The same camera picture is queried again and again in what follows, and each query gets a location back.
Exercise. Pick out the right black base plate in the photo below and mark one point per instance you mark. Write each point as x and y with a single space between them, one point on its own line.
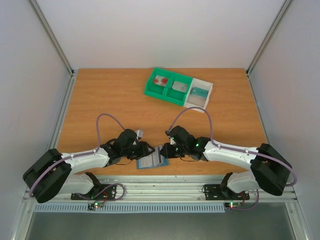
213 192

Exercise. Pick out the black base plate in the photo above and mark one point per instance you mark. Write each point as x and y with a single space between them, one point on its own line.
110 191
213 192

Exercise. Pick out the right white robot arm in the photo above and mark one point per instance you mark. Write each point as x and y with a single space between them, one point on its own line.
265 168

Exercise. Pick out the left aluminium frame post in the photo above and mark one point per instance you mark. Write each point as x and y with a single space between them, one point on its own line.
47 28

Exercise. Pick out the aluminium frame post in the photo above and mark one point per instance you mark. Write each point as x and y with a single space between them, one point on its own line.
285 6
47 28

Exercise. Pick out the left circuit board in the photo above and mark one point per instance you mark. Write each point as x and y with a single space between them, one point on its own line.
95 205

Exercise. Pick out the green bin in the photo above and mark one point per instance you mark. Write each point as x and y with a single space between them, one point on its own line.
153 90
173 96

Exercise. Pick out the grey slotted cable duct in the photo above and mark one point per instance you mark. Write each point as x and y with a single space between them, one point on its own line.
130 208

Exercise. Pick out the blue card holder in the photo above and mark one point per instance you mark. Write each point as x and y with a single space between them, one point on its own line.
142 164

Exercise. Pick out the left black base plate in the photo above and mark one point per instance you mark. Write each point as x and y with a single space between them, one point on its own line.
110 191

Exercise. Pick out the middle green bin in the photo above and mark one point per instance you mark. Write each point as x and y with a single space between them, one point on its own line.
173 96

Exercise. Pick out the red circle card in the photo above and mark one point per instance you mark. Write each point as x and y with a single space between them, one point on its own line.
160 80

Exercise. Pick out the right aluminium frame post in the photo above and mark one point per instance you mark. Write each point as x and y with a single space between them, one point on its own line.
285 6

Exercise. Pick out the teal card in bin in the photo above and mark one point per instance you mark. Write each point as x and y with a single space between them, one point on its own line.
200 92

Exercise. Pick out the right circuit board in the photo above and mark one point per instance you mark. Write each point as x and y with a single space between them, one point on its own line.
232 205

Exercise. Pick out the front aluminium rail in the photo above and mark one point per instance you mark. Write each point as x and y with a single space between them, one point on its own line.
172 189

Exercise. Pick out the circuit board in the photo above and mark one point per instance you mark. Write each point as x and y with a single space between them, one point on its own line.
95 205
232 205

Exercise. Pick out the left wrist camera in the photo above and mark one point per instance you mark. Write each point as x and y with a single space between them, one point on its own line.
139 133

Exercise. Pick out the left green bin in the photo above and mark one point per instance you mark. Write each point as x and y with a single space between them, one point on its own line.
153 90

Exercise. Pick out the white bin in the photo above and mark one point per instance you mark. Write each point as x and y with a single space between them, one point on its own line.
195 101

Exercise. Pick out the left side aluminium rail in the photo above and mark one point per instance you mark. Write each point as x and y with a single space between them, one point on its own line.
62 111

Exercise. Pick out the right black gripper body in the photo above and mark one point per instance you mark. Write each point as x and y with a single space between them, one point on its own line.
170 150

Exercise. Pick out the grey flower card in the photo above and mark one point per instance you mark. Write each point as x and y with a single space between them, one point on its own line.
180 86

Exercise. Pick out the right side aluminium rail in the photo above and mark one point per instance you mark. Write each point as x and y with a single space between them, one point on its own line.
258 106

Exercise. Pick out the aluminium rail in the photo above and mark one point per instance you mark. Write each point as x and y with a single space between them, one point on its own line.
172 189
62 111
258 106

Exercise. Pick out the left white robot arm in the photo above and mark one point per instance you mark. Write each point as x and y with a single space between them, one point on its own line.
56 173

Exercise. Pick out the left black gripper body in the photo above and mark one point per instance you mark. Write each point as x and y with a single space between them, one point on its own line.
133 154

